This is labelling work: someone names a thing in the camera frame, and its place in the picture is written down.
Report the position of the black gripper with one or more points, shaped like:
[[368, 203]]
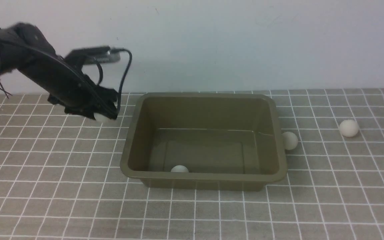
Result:
[[79, 101]]

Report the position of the white ball with logo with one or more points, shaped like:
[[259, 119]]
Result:
[[290, 140]]

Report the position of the plain white table-tennis ball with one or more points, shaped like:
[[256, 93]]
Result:
[[349, 128]]

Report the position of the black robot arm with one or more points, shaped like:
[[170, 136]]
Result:
[[72, 81]]

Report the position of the grey grid tablecloth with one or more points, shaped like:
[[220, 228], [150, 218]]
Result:
[[60, 178]]

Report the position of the olive plastic bin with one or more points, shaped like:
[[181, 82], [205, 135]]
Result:
[[227, 141]]

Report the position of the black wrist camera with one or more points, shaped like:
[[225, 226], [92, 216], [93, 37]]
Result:
[[93, 55]]

